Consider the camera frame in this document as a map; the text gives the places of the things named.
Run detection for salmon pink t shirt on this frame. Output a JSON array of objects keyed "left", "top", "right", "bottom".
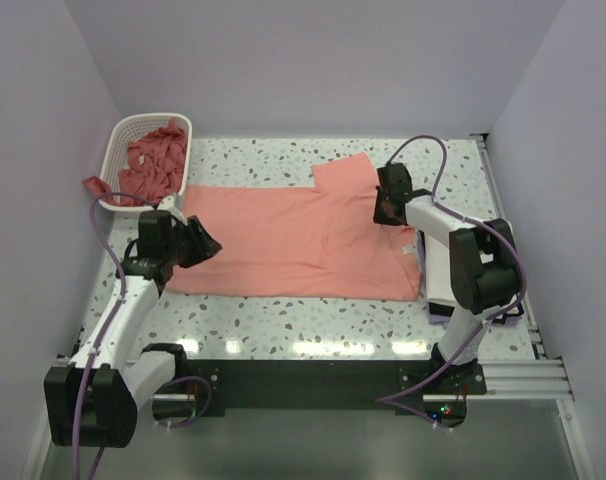
[{"left": 167, "top": 153, "right": 422, "bottom": 302}]

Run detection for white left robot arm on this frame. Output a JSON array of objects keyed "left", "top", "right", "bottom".
[{"left": 44, "top": 209, "right": 222, "bottom": 448}]

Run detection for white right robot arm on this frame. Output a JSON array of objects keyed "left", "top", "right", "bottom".
[{"left": 374, "top": 163, "right": 526, "bottom": 400}]

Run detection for dark red t shirt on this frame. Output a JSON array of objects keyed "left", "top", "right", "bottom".
[{"left": 80, "top": 115, "right": 190, "bottom": 207}]

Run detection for white folded t shirt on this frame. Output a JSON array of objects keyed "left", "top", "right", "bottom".
[{"left": 423, "top": 234, "right": 455, "bottom": 307}]

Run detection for white perforated plastic basket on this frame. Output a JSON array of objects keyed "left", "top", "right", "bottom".
[{"left": 96, "top": 112, "right": 193, "bottom": 216}]

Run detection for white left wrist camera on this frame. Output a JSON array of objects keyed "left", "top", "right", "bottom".
[{"left": 157, "top": 193, "right": 183, "bottom": 217}]

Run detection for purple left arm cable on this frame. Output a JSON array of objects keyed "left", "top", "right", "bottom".
[{"left": 70, "top": 194, "right": 159, "bottom": 480}]

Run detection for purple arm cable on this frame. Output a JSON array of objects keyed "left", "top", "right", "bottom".
[
  {"left": 70, "top": 194, "right": 159, "bottom": 480},
  {"left": 386, "top": 135, "right": 529, "bottom": 316}
]

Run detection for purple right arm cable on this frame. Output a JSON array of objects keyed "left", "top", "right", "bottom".
[{"left": 386, "top": 135, "right": 529, "bottom": 316}]

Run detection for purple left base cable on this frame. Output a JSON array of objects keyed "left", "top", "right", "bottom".
[{"left": 155, "top": 377, "right": 215, "bottom": 429}]

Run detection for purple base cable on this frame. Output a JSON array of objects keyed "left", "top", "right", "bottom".
[
  {"left": 155, "top": 377, "right": 215, "bottom": 429},
  {"left": 375, "top": 344, "right": 464, "bottom": 416}
]

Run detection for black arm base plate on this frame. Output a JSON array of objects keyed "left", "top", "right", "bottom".
[{"left": 147, "top": 357, "right": 488, "bottom": 429}]

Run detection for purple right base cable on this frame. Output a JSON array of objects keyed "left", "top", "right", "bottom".
[{"left": 375, "top": 344, "right": 464, "bottom": 416}]

